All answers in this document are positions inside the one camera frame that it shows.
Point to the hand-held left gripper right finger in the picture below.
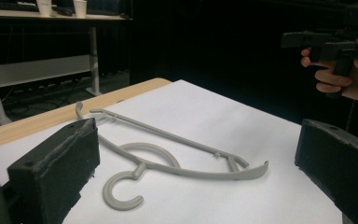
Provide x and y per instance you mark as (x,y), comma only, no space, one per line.
(341,161)

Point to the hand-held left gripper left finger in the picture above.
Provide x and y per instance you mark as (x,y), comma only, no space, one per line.
(59,165)

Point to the grey plastic clothes hanger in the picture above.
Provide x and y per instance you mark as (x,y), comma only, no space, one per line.
(167,168)

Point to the white-legged desk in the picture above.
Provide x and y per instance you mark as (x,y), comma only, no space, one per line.
(43,70)

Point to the white paper sheet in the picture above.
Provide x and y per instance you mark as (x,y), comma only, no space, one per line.
(205,124)

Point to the white paper cup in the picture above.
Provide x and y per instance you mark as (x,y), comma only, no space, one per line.
(44,7)
(80,8)

